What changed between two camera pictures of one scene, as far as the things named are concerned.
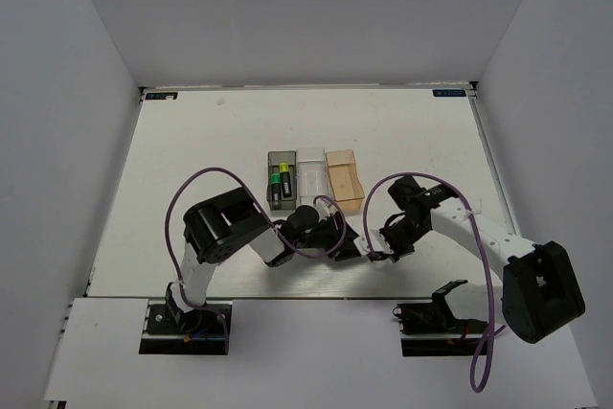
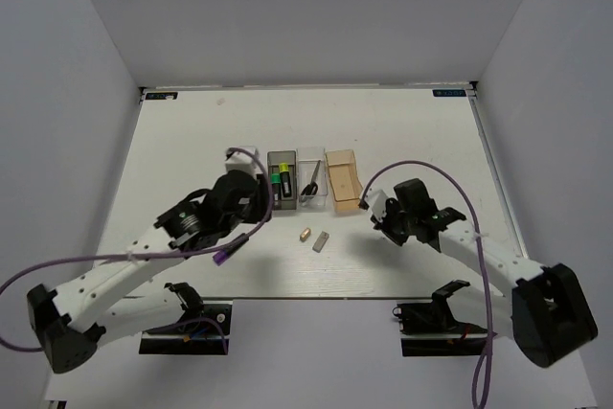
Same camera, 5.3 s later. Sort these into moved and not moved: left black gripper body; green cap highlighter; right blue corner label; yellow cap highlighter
Moved: left black gripper body
Not moved: yellow cap highlighter; green cap highlighter; right blue corner label
